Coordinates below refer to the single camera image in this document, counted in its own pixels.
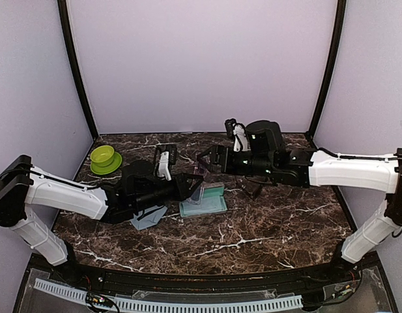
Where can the pink frame sunglasses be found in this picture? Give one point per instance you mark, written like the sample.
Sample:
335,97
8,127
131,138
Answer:
201,169

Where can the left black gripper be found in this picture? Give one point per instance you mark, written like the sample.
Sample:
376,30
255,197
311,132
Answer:
197,178

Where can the left black frame post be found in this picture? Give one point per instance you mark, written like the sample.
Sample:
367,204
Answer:
74,67

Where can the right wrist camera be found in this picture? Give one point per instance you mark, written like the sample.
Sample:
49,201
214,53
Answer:
259,137

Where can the white slotted cable duct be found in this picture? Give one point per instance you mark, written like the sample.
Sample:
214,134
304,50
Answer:
150,301

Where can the black frame post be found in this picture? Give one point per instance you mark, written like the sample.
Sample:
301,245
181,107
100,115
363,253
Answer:
74,67
329,69

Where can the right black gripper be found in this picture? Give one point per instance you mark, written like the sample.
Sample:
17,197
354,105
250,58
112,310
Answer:
228,166

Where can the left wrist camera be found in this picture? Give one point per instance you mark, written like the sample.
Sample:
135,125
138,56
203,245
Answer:
142,176

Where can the right black frame post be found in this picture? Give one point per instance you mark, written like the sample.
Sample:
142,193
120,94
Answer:
329,69

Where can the blue cleaning cloth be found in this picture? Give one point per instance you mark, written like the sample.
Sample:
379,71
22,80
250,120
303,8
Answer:
148,218

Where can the dark frame sunglasses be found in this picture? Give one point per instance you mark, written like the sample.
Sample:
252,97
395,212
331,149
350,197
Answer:
250,189

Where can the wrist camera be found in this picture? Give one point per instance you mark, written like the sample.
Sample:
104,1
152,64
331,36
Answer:
259,137
142,176

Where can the green plate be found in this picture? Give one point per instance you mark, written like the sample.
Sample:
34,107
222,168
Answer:
114,164

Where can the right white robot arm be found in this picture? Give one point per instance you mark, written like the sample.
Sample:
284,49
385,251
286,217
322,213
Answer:
320,167

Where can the green bowl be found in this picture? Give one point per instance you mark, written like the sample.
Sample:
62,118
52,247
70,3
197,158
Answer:
102,156

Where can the teal glasses case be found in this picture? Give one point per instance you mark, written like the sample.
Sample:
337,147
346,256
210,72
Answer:
208,199

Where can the black front rail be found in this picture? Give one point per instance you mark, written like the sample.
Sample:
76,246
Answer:
303,280

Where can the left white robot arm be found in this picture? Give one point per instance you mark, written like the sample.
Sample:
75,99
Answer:
23,185

